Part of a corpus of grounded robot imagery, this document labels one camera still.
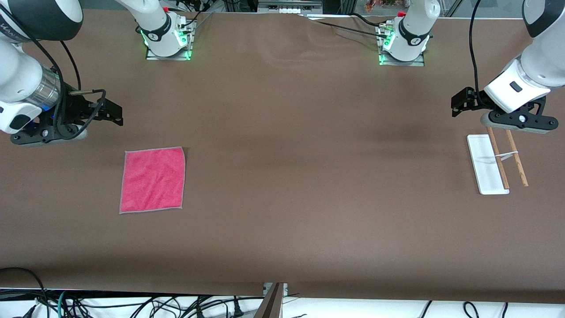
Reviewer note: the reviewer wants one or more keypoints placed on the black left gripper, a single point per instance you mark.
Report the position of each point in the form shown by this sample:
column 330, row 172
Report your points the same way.
column 475, row 102

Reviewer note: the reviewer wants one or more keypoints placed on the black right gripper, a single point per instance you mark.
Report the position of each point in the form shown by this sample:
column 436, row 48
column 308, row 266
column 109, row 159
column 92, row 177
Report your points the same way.
column 74, row 107

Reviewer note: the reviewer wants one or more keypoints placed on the pink and grey towel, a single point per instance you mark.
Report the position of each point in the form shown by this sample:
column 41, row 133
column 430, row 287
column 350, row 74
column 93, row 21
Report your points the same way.
column 153, row 180

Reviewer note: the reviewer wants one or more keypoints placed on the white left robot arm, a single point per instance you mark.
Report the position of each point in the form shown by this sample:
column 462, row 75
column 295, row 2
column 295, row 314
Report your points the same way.
column 538, row 62

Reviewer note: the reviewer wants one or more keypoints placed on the white rack base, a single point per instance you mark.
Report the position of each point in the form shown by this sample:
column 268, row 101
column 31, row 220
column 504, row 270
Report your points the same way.
column 485, row 168

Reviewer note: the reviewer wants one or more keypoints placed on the brown table cover cloth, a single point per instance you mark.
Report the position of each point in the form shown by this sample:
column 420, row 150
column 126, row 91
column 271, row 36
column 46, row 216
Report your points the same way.
column 282, row 198

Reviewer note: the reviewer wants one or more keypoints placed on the white power strip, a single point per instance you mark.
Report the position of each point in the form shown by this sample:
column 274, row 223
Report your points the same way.
column 290, row 10

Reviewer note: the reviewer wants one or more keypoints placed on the brown slanted beam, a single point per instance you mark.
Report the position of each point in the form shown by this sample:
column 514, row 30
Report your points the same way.
column 271, row 304

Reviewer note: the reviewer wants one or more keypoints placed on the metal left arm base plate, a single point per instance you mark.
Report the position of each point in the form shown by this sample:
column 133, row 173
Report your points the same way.
column 415, row 63

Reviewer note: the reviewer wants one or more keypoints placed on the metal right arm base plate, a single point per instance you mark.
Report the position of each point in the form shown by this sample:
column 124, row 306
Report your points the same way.
column 170, row 56

